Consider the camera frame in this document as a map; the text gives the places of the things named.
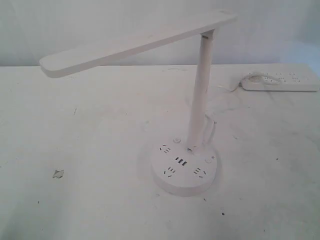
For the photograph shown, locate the torn paper scrap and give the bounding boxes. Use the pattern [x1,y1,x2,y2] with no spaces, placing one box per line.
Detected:
[52,169,64,179]

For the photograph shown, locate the white power strip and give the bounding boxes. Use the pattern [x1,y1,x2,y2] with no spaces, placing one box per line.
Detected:
[240,72,320,92]

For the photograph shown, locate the white desk lamp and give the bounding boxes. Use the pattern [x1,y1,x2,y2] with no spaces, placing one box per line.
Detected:
[39,9,236,197]

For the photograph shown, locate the white lamp power cable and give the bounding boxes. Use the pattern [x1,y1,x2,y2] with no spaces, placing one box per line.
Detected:
[199,73,281,146]

